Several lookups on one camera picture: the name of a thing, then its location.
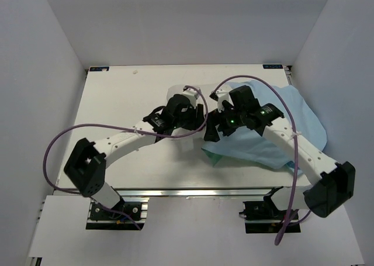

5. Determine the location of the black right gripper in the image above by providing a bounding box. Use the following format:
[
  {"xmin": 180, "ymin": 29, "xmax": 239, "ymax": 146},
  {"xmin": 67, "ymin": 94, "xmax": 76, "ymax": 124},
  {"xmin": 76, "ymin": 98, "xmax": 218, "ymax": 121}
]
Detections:
[{"xmin": 204, "ymin": 102, "xmax": 246, "ymax": 143}]

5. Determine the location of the blue green satin pillowcase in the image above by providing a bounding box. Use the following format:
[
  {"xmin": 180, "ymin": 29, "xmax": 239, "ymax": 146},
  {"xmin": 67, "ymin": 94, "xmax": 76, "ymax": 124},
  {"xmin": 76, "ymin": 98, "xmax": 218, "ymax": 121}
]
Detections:
[{"xmin": 202, "ymin": 80, "xmax": 335, "ymax": 183}]

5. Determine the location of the white pillow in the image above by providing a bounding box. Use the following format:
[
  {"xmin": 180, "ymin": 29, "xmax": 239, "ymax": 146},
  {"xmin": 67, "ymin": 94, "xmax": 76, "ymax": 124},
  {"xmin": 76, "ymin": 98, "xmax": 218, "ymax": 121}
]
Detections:
[{"xmin": 171, "ymin": 97, "xmax": 207, "ymax": 154}]

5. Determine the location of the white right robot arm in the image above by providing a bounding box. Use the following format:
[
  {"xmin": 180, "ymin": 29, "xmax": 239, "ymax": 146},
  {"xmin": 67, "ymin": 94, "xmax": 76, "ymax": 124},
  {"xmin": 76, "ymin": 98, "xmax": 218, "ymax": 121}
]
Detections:
[{"xmin": 204, "ymin": 85, "xmax": 355, "ymax": 219}]

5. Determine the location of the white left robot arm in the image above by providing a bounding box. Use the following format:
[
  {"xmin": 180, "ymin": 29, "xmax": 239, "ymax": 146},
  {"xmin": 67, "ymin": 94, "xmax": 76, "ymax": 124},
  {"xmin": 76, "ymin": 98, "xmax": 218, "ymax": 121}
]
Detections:
[{"xmin": 64, "ymin": 87, "xmax": 207, "ymax": 219}]

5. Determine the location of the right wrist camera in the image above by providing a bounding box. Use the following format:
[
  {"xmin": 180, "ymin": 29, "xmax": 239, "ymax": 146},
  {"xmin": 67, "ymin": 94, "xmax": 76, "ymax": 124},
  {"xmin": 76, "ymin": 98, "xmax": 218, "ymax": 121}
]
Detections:
[{"xmin": 209, "ymin": 88, "xmax": 231, "ymax": 107}]

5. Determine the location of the aluminium front table rail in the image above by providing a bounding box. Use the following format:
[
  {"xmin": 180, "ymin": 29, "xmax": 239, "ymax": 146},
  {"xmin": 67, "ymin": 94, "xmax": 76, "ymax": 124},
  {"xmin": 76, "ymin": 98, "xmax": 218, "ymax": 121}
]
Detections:
[{"xmin": 117, "ymin": 188, "xmax": 272, "ymax": 199}]

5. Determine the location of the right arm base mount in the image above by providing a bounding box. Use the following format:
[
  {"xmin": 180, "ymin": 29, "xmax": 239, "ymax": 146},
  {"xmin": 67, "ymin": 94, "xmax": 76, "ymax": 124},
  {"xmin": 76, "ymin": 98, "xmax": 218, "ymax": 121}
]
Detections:
[{"xmin": 238, "ymin": 188, "xmax": 286, "ymax": 234}]

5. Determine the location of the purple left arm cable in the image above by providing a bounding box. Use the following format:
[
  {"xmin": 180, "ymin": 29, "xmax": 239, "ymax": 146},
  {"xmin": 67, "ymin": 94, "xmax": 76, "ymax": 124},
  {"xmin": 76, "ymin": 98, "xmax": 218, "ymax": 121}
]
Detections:
[{"xmin": 43, "ymin": 85, "xmax": 209, "ymax": 230}]

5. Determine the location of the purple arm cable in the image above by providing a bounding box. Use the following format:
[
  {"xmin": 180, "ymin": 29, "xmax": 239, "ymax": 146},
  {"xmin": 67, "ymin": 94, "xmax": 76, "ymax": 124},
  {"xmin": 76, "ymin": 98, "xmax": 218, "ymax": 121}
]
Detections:
[
  {"xmin": 209, "ymin": 75, "xmax": 311, "ymax": 246},
  {"xmin": 43, "ymin": 85, "xmax": 209, "ymax": 230}
]

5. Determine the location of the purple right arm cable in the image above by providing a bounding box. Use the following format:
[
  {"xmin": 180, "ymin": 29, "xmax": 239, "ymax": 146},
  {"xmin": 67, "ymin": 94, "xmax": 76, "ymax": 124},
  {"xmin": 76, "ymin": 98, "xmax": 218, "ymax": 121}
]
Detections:
[{"xmin": 209, "ymin": 75, "xmax": 311, "ymax": 246}]

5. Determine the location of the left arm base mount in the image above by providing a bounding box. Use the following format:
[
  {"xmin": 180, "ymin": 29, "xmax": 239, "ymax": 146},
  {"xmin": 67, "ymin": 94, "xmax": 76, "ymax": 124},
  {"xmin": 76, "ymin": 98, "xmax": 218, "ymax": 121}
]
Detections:
[{"xmin": 85, "ymin": 198, "xmax": 149, "ymax": 231}]

